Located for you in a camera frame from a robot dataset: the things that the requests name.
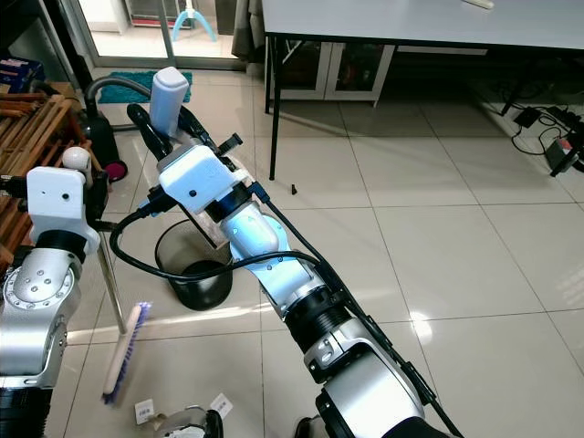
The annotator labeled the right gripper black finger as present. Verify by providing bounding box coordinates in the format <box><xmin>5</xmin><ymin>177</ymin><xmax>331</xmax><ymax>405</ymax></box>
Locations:
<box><xmin>126</xmin><ymin>103</ymin><xmax>174</xmax><ymax>163</ymax></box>
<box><xmin>184</xmin><ymin>106</ymin><xmax>213</xmax><ymax>145</ymax></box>

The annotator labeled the pink long-handled dustpan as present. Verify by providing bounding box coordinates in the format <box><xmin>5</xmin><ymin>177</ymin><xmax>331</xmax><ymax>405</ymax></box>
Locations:
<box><xmin>151</xmin><ymin>67</ymin><xmax>231</xmax><ymax>249</ymax></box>

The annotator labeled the teal shaggy rug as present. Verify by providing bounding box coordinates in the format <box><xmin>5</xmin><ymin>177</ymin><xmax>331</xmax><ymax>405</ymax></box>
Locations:
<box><xmin>99</xmin><ymin>71</ymin><xmax>193</xmax><ymax>92</ymax></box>

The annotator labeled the black table leg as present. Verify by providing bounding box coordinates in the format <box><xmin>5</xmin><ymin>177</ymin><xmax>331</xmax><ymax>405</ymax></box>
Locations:
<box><xmin>263</xmin><ymin>35</ymin><xmax>282</xmax><ymax>181</ymax></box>

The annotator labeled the wooden slatted rack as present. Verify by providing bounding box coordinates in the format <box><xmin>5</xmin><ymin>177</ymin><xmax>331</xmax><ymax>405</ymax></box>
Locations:
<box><xmin>0</xmin><ymin>91</ymin><xmax>88</xmax><ymax>247</ymax></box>

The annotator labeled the black mesh waste bin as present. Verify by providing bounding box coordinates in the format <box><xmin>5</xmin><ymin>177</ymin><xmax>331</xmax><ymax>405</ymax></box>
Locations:
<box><xmin>153</xmin><ymin>219</ymin><xmax>235</xmax><ymax>312</ymax></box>

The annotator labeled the glass sliding door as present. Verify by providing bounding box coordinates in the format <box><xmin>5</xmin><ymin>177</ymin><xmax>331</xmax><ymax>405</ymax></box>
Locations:
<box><xmin>68</xmin><ymin>0</ymin><xmax>234</xmax><ymax>65</ymax></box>

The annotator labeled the grey curtain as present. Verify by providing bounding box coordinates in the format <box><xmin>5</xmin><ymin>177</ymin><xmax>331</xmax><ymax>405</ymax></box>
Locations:
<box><xmin>231</xmin><ymin>0</ymin><xmax>261</xmax><ymax>60</ymax></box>

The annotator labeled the light blue stand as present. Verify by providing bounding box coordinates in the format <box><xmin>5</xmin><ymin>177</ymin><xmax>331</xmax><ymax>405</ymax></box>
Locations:
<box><xmin>172</xmin><ymin>0</ymin><xmax>217</xmax><ymax>42</ymax></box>

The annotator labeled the blue printed box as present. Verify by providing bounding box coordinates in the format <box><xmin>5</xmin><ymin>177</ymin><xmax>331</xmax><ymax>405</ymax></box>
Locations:
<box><xmin>0</xmin><ymin>57</ymin><xmax>45</xmax><ymax>88</ymax></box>

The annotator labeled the white glass-door cabinet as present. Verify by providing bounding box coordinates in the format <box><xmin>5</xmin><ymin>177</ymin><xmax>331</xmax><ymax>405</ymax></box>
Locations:
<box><xmin>274</xmin><ymin>41</ymin><xmax>395</xmax><ymax>109</ymax></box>

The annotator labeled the black power adapter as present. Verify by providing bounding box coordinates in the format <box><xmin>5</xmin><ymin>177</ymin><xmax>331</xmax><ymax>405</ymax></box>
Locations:
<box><xmin>514</xmin><ymin>107</ymin><xmax>544</xmax><ymax>129</ymax></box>

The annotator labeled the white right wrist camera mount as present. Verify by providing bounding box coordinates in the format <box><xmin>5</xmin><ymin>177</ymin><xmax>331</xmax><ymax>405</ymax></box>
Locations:
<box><xmin>157</xmin><ymin>144</ymin><xmax>249</xmax><ymax>220</ymax></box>

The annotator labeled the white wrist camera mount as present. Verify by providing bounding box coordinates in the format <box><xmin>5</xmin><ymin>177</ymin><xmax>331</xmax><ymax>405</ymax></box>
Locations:
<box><xmin>27</xmin><ymin>167</ymin><xmax>101</xmax><ymax>256</ymax></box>
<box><xmin>157</xmin><ymin>144</ymin><xmax>249</xmax><ymax>220</ymax></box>

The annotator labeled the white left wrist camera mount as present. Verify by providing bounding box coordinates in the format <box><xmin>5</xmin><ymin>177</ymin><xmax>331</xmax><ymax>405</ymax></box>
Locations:
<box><xmin>27</xmin><ymin>167</ymin><xmax>101</xmax><ymax>256</ymax></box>

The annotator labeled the black vacuum cleaner grey hose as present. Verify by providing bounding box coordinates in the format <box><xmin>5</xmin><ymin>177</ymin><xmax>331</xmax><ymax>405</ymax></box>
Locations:
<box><xmin>85</xmin><ymin>76</ymin><xmax>158</xmax><ymax>183</ymax></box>

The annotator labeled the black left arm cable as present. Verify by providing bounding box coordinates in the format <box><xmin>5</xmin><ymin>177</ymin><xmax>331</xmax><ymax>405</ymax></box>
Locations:
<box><xmin>0</xmin><ymin>173</ymin><xmax>30</xmax><ymax>197</ymax></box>

